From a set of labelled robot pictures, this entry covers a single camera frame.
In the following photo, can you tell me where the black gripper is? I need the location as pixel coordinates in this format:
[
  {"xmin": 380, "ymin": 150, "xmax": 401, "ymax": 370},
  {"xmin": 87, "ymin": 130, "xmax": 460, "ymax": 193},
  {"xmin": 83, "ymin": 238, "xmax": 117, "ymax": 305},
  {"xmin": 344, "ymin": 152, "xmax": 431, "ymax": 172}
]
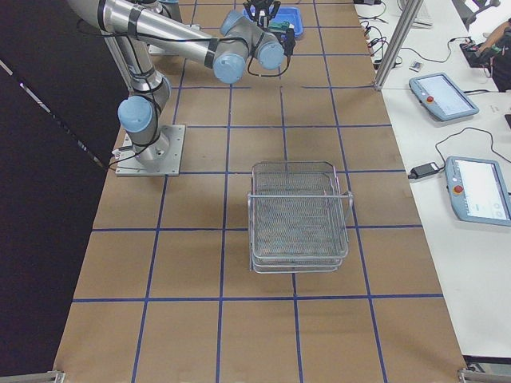
[{"xmin": 281, "ymin": 28, "xmax": 296, "ymax": 61}]

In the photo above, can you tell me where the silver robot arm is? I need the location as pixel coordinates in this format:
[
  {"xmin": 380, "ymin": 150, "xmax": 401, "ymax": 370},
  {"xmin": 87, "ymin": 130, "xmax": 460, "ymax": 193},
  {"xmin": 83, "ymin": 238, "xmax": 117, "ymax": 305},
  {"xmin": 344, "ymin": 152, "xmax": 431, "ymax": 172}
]
[
  {"xmin": 243, "ymin": 0, "xmax": 281, "ymax": 28},
  {"xmin": 68, "ymin": 1, "xmax": 295, "ymax": 176}
]

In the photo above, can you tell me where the green terminal block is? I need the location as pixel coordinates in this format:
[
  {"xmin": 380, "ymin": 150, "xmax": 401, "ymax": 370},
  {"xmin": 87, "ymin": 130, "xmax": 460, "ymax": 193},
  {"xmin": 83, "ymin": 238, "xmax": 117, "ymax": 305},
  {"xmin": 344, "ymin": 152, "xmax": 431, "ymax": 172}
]
[{"xmin": 268, "ymin": 21, "xmax": 295, "ymax": 33}]

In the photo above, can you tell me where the blue plastic tray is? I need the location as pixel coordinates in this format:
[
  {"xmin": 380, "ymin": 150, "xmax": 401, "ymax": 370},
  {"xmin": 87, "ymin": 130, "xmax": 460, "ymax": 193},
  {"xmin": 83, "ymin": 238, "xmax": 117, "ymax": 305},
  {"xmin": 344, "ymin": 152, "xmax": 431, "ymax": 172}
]
[{"xmin": 241, "ymin": 5, "xmax": 306, "ymax": 41}]

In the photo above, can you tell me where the small white remote control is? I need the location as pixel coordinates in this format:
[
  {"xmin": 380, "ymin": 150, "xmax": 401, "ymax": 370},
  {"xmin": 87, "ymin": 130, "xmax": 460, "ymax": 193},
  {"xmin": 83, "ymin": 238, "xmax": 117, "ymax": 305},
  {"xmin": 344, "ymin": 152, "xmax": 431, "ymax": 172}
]
[{"xmin": 409, "ymin": 61, "xmax": 423, "ymax": 73}]

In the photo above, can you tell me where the far teach pendant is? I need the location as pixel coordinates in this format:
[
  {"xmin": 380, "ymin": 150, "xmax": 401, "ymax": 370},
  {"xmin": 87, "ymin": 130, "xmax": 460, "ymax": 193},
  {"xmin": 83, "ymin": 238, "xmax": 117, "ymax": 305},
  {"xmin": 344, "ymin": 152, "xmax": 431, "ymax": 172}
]
[{"xmin": 408, "ymin": 73, "xmax": 479, "ymax": 121}]

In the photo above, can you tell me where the teach pendant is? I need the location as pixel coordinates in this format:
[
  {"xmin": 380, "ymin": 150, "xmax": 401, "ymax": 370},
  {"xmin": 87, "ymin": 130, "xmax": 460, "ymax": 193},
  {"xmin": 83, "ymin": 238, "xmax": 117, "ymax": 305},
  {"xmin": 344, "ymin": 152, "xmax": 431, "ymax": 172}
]
[
  {"xmin": 408, "ymin": 73, "xmax": 479, "ymax": 121},
  {"xmin": 445, "ymin": 156, "xmax": 510, "ymax": 227}
]

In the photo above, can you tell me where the black power adapter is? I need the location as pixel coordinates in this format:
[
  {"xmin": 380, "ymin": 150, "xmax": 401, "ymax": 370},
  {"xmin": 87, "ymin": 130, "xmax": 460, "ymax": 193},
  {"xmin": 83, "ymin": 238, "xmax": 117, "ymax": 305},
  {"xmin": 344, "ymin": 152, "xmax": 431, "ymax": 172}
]
[{"xmin": 408, "ymin": 162, "xmax": 440, "ymax": 180}]

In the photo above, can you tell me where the near teach pendant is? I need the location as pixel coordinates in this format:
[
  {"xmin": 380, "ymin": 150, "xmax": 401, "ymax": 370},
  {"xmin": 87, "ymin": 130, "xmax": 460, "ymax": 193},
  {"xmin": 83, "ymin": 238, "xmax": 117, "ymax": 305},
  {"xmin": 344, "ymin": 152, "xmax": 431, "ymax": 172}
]
[{"xmin": 445, "ymin": 156, "xmax": 510, "ymax": 227}]

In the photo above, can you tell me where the aluminium frame post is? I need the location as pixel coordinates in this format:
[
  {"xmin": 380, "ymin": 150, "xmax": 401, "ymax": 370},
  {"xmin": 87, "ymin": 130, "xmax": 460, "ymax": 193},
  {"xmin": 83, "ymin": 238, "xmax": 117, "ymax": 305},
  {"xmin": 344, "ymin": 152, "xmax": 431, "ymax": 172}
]
[{"xmin": 374, "ymin": 0, "xmax": 423, "ymax": 91}]

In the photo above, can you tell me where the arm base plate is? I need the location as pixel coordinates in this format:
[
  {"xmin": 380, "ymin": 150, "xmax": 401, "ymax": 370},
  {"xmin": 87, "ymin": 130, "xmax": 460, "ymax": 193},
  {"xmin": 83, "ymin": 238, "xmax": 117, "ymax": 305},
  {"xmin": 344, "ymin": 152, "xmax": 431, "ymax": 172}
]
[{"xmin": 113, "ymin": 125, "xmax": 186, "ymax": 176}]

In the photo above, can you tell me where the wire mesh shelf rack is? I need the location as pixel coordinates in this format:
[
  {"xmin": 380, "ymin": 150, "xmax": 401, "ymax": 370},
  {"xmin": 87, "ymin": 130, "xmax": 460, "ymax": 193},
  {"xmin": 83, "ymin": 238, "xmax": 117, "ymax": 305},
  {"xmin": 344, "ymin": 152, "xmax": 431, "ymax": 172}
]
[{"xmin": 248, "ymin": 161, "xmax": 353, "ymax": 274}]

